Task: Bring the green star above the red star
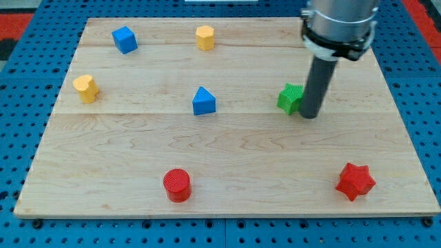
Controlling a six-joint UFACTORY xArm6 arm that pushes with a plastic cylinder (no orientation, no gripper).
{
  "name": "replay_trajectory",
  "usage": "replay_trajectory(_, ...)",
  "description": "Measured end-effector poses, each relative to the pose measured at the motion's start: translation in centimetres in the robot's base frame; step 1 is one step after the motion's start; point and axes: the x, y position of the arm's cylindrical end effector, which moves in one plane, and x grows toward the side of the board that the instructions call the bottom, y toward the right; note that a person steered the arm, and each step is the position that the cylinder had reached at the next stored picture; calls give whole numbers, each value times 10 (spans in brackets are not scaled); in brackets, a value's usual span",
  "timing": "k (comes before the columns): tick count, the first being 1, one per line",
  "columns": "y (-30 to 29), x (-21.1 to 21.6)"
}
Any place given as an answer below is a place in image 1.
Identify green star block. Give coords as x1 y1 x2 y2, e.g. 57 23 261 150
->
276 83 303 115

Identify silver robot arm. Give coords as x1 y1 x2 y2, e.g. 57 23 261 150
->
300 0 380 62

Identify red star block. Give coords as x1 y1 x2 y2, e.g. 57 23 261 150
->
336 163 376 202

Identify blue triangle block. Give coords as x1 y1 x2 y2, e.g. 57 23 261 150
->
192 86 216 116

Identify wooden board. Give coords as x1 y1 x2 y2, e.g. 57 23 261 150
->
14 18 440 219

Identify red cylinder block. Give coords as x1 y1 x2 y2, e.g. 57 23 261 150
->
163 168 192 203

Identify yellow hexagon block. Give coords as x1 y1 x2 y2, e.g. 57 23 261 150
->
196 25 215 51

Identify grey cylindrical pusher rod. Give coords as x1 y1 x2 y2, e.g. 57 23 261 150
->
299 56 338 119

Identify blue cube block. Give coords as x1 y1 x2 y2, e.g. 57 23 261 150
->
112 26 138 54

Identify yellow heart block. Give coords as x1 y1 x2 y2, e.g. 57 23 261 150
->
72 74 99 103

